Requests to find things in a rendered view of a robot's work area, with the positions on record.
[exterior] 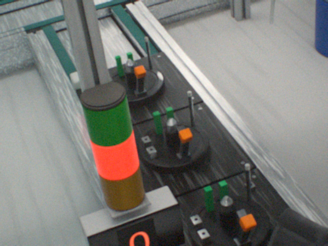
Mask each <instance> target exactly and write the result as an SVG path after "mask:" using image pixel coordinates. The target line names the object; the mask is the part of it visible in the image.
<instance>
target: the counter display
mask: <svg viewBox="0 0 328 246"><path fill-rule="evenodd" d="M153 218H154V224H155V229H156V235H157V241H158V246H179V245H182V244H185V237H184V232H183V225H182V218H181V211H180V205H179V203H177V204H174V205H172V206H169V207H166V208H164V209H161V210H158V211H155V212H153V213H150V214H147V215H144V216H143V217H140V218H137V219H134V220H131V221H129V222H126V223H123V224H120V225H117V226H115V227H112V228H110V229H107V230H104V231H101V232H98V233H96V234H93V235H90V236H88V237H87V239H88V243H89V246H120V245H119V241H118V236H117V231H120V230H123V229H125V228H129V227H131V226H134V225H136V224H139V223H142V222H144V221H147V220H150V219H153Z"/></svg>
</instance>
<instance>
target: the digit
mask: <svg viewBox="0 0 328 246"><path fill-rule="evenodd" d="M117 236H118V241H119V245H120V246H158V241H157V235H156V229H155V224H154V218H153V219H150V220H147V221H144V222H142V223H139V224H136V225H134V226H131V227H129V228H125V229H123V230H120V231H117Z"/></svg>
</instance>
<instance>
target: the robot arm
mask: <svg viewBox="0 0 328 246"><path fill-rule="evenodd" d="M267 246H328V228H325V227H323V226H321V225H319V224H317V223H315V222H314V221H312V220H310V219H308V218H306V217H304V216H303V215H301V214H300V213H298V212H296V211H294V210H292V209H290V208H287V209H286V210H285V211H284V212H283V213H282V214H281V215H280V216H279V217H278V225H277V227H276V228H275V229H274V231H273V233H272V235H271V238H270V242H269V244H268V245H267Z"/></svg>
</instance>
